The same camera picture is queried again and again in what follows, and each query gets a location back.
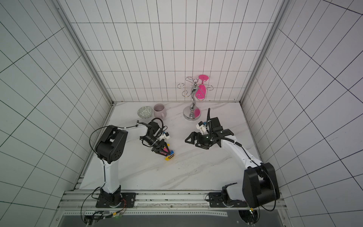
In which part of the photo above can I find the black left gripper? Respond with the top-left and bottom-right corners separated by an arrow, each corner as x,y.
141,134 -> 171,156

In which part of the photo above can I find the yellow lego brick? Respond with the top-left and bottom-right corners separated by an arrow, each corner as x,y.
165,154 -> 175,161

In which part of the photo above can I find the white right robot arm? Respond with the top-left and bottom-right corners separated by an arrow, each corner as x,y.
185,117 -> 280,208

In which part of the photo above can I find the pink ribbed mug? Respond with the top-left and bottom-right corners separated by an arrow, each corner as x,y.
153,104 -> 166,119

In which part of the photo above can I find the patterned ceramic bowl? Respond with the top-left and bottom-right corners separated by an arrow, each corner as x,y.
137,106 -> 154,119

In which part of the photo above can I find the pink plastic wine glass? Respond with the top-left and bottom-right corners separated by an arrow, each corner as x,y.
195,75 -> 209,101

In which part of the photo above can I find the chrome cup holder stand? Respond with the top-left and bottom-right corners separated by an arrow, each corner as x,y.
177,77 -> 214,121

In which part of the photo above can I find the black corrugated left cable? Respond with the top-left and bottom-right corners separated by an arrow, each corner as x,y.
147,117 -> 165,134

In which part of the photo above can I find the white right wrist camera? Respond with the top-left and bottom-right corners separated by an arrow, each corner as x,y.
196,121 -> 209,135

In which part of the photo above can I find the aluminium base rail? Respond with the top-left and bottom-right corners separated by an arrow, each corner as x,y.
58,190 -> 286,218

